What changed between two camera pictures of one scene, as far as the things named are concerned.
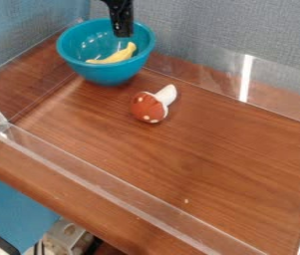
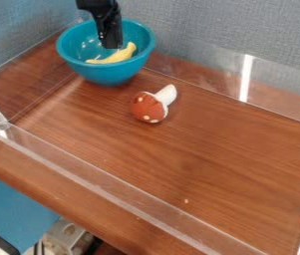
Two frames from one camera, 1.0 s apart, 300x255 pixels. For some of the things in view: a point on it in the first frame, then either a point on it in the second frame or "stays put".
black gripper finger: x=122 y=14 → x=108 y=21
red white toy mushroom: x=150 y=105 stays put
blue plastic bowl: x=106 y=59 stays put
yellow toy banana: x=116 y=57 stays put
